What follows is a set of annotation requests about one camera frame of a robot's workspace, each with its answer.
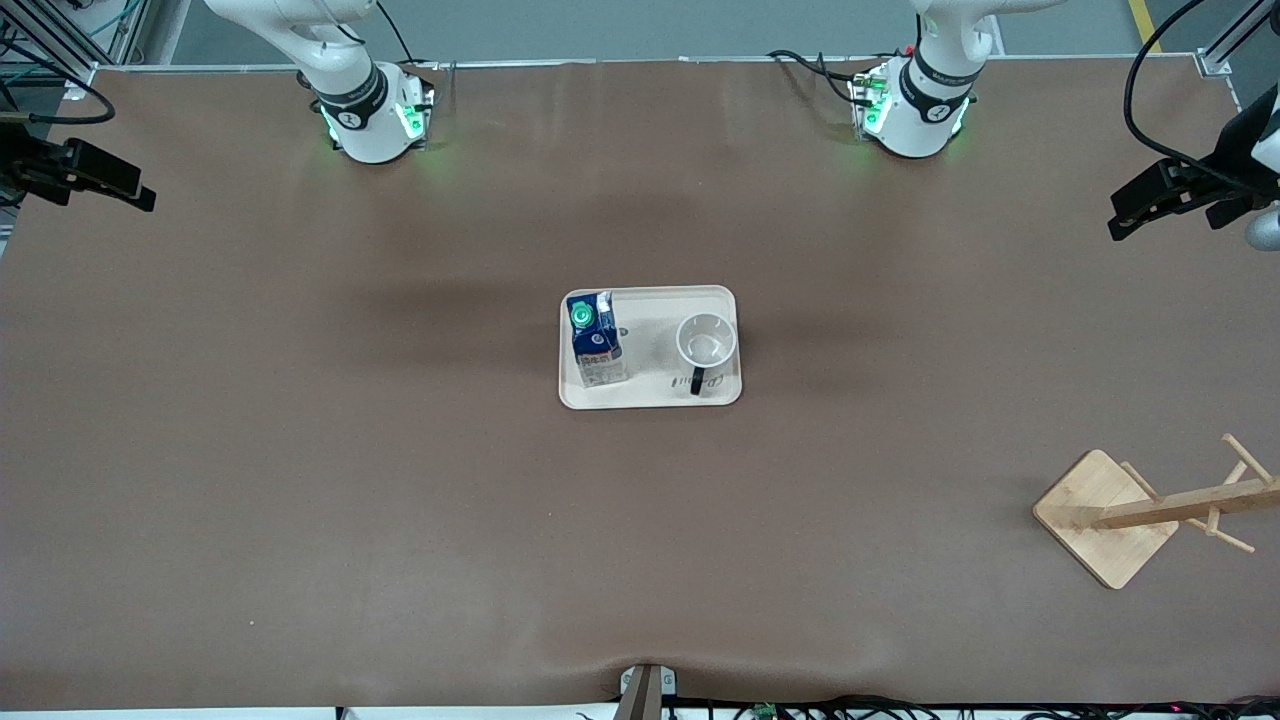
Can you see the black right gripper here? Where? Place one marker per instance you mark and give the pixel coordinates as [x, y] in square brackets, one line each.
[20, 163]

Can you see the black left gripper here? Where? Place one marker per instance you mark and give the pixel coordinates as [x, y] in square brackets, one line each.
[1232, 166]

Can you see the blue milk carton green cap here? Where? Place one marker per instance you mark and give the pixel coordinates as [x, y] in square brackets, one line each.
[598, 345]

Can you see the wooden cup rack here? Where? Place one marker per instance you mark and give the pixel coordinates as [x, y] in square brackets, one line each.
[1100, 515]

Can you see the beige rectangular plastic tray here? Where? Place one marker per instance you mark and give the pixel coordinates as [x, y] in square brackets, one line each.
[655, 380]

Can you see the aluminium frame corner post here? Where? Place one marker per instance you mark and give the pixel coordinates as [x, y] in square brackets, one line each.
[1225, 50]

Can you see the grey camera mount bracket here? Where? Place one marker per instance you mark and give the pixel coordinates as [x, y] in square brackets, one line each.
[645, 690]

